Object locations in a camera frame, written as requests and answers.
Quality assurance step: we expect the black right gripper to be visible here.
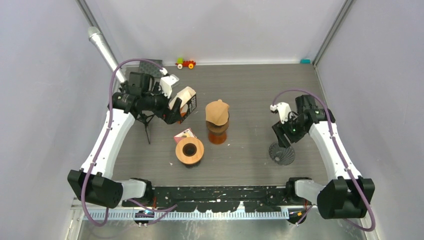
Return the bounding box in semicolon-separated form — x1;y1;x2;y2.
272;112;307;149

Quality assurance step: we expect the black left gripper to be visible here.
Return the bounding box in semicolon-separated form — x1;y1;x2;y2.
142;82;182;124

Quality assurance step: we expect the coffee paper filter box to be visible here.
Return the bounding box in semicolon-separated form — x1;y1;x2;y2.
168;86;197;124

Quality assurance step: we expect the light wooden dripper ring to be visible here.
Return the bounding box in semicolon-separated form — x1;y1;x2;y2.
175;136;205;166

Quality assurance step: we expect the dark smoky glass dripper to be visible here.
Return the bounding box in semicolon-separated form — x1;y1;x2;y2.
182;161;201;169

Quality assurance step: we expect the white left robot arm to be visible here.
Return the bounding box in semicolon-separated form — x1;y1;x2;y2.
67;72;182;209

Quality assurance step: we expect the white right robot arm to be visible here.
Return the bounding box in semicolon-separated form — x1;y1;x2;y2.
269;94;375;219

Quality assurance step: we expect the grey ribbed dripper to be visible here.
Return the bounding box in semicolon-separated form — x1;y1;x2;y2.
268;142;296;166

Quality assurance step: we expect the dark grey studded plate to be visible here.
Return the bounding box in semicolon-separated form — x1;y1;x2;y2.
138;61;163;79

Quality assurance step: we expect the red toy brick car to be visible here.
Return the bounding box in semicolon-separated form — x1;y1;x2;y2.
175;57;196;70

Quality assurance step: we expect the amber glass carafe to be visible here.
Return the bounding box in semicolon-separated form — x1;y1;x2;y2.
208;131;227;145

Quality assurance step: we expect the teal block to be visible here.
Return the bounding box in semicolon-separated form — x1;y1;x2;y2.
299;58;311;64

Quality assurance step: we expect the silver microphone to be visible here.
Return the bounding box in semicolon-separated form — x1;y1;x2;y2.
87;26;119;72

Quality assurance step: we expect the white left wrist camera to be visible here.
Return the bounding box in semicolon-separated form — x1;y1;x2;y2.
159;67;180;99

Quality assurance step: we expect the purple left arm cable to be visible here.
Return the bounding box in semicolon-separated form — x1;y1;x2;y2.
80;58;178;228

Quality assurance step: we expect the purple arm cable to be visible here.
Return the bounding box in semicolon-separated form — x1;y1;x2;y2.
80;58;178;228
271;88;377;233

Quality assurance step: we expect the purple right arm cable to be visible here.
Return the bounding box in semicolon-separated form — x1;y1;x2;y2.
271;88;377;233

